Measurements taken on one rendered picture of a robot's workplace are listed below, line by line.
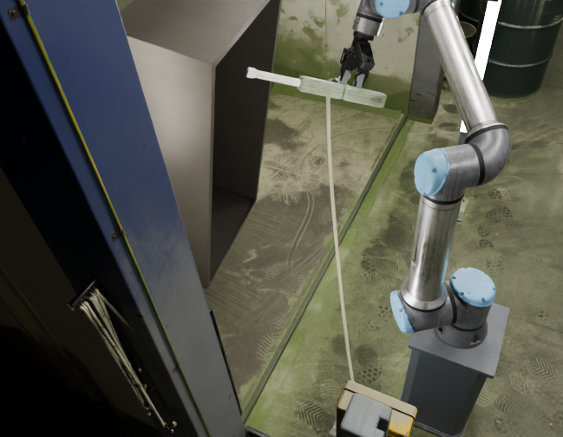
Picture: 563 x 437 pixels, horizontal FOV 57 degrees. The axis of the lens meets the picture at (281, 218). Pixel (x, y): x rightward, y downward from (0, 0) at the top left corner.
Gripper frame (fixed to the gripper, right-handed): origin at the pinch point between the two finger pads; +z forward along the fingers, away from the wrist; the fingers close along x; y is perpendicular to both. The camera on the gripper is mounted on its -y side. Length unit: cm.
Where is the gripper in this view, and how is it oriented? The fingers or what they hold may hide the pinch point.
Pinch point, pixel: (347, 94)
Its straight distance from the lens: 184.9
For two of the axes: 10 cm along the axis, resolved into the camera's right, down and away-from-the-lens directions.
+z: -2.6, 8.8, 4.0
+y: -2.2, -4.6, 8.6
